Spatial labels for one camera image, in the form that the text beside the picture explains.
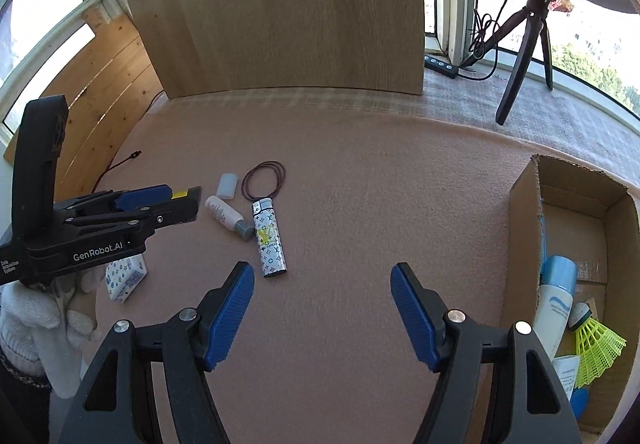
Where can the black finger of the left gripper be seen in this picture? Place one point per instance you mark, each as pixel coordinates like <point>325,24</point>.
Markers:
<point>173,212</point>

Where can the patterned tissue pack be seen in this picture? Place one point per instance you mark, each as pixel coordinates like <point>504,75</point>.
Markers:
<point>123,276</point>

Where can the dark sleeve forearm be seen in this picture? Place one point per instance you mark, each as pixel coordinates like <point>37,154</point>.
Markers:
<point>25,406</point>

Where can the patterned white lighter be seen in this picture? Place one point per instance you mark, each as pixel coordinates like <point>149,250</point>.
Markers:
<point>268,238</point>

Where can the black inline cable remote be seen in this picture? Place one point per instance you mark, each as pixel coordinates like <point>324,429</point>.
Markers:
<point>440,66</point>

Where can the white-gloved left hand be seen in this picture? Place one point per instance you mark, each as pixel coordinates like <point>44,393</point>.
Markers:
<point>44,329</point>

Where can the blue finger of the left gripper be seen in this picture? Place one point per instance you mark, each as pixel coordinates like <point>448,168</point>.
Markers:
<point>143,197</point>

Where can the knotty pine wall panel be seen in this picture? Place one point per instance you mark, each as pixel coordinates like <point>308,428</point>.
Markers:
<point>101,67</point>

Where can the light wooden board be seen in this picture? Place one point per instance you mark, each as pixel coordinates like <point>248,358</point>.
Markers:
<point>205,46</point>

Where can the white AQUA sunscreen bottle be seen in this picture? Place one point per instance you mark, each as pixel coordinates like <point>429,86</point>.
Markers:
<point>556,291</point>

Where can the yellow black card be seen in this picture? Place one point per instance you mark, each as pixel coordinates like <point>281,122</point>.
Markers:
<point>179,195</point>

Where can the black tripod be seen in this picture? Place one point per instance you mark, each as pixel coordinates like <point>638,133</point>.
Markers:
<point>534,15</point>

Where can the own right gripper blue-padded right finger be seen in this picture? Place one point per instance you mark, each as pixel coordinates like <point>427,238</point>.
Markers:
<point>527,403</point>

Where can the yellow-green shuttlecock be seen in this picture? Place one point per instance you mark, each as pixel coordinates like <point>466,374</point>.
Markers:
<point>596,345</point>

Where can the white USB power adapter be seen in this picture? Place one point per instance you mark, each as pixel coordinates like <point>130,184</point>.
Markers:
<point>566,367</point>

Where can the round blue case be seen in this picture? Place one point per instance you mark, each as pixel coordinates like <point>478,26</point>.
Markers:
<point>579,401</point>

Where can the small white tube grey cap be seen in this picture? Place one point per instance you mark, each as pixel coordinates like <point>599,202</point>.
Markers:
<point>229,217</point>

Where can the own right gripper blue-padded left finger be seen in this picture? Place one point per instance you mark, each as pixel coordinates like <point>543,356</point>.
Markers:
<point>115,402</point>

